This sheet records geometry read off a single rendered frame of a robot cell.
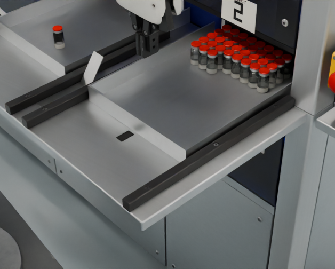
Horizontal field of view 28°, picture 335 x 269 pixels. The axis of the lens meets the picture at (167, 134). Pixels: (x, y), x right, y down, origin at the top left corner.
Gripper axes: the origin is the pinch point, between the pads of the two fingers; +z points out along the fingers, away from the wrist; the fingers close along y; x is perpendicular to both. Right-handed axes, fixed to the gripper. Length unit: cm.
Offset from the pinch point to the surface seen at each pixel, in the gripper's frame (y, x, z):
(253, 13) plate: 3.3, -28.2, 7.2
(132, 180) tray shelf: -2.7, 6.5, 22.3
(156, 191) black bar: -8.1, 6.0, 21.3
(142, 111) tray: 10.1, -6.7, 22.1
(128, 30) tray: 34.3, -23.6, 22.1
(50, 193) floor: 87, -26, 110
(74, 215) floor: 72, -26, 110
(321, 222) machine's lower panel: -12, -38, 57
